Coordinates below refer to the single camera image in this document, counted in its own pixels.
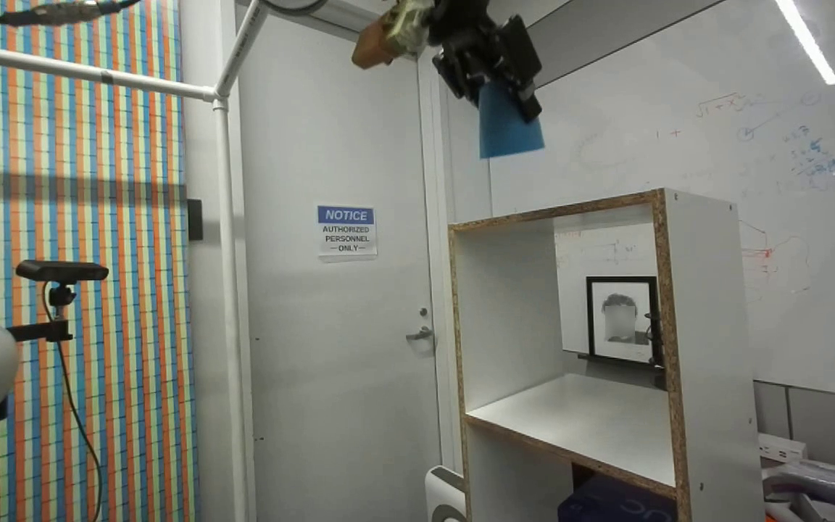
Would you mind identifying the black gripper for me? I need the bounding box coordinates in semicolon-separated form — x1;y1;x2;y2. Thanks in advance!
425;0;541;121

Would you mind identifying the blue plastic cup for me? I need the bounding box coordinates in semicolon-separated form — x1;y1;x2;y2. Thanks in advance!
479;82;546;159

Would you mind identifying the white wooden shelf unit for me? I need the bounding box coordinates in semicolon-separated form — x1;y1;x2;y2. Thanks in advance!
448;189;766;522

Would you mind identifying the blue notice sign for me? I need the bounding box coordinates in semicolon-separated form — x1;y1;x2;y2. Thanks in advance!
315;205;377;257

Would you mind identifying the framed portrait photo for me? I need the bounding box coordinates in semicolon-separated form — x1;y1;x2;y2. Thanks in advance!
585;275;656;366

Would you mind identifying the door handle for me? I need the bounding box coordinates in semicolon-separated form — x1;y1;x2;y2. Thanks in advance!
406;324;434;343

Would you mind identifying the black camera on stand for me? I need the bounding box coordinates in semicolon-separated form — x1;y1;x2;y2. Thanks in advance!
6;257;109;522

